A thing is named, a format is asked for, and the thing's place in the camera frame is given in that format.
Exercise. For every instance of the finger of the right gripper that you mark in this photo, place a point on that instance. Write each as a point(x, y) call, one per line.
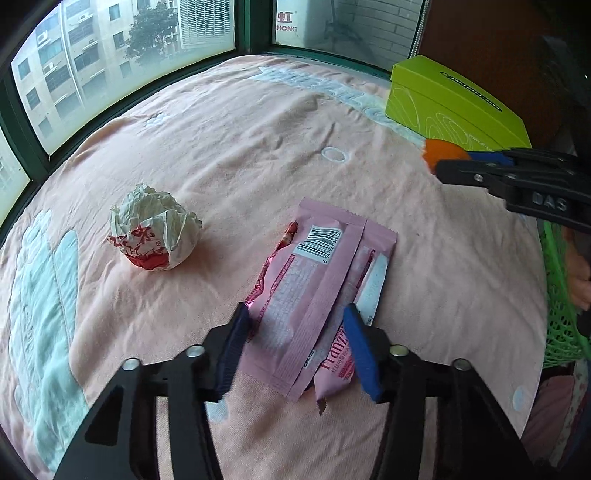
point(491, 157)
point(487, 174)

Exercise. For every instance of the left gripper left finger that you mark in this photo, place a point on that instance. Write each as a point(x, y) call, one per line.
point(223, 346)

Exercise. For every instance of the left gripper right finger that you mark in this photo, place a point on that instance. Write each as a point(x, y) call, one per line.
point(370, 347)

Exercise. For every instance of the pink snack wrapper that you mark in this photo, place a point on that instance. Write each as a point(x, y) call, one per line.
point(328, 259)

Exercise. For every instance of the red white paper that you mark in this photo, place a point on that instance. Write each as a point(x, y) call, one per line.
point(152, 230)

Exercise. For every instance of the green perforated trash basket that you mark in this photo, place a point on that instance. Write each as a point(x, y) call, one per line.
point(565, 342)

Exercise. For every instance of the right hand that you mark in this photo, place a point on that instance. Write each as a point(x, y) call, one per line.
point(578, 273)

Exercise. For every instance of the lime green cardboard box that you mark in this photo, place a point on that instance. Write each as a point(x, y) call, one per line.
point(439, 103)

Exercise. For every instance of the brown wooden panel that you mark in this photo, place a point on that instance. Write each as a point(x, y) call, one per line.
point(495, 45)

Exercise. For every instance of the floral cloth pile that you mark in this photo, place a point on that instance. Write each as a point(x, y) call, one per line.
point(559, 423)

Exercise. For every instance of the green window frame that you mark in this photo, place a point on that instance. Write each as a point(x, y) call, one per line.
point(138, 83)

